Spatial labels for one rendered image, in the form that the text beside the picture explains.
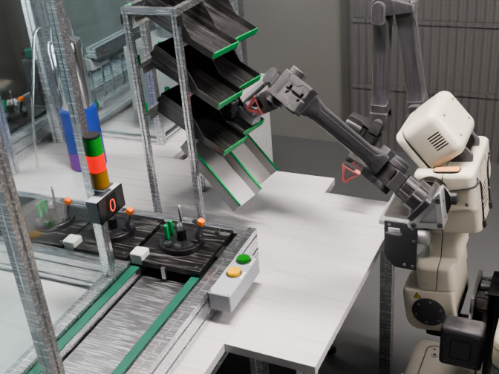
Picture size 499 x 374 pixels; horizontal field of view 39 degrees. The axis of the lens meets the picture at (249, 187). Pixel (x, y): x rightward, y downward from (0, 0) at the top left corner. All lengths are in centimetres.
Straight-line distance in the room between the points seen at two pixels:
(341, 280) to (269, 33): 309
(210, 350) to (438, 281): 73
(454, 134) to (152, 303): 97
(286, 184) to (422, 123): 89
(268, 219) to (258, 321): 57
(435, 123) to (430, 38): 269
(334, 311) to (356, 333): 127
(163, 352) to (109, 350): 17
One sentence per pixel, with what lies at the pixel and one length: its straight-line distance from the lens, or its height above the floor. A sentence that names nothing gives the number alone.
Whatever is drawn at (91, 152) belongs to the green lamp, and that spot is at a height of 137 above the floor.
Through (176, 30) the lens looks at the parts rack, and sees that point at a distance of 213.
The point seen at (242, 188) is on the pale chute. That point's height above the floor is 102.
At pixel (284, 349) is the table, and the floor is 86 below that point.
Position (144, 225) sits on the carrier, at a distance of 235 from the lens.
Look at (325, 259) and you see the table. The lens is 228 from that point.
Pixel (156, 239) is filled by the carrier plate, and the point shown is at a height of 97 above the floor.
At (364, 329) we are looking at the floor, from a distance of 335.
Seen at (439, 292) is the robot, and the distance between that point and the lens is 224.
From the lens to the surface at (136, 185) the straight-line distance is 286.
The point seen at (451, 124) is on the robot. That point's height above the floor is 135.
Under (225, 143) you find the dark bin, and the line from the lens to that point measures 228.
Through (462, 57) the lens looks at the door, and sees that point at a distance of 464.
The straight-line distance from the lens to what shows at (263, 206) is 259.
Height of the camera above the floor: 214
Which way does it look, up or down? 28 degrees down
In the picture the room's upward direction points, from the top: 5 degrees counter-clockwise
